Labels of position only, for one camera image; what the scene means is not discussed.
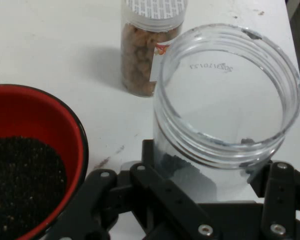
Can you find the black seed heap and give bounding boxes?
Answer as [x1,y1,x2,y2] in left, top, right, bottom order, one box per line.
[0,135,68,240]

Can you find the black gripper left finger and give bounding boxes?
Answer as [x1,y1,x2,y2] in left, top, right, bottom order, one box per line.
[48,138,223,240]

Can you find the red bowl with black rim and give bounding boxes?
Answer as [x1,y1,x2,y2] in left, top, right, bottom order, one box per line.
[0,83,89,240]

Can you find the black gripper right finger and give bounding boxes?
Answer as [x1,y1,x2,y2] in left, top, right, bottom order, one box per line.
[248,160,300,240]

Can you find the clear plastic jar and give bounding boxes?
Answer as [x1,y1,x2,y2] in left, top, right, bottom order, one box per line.
[152,23,300,204]

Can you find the nut jar with white lid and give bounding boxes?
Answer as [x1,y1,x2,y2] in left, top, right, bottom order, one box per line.
[120,0,188,98]

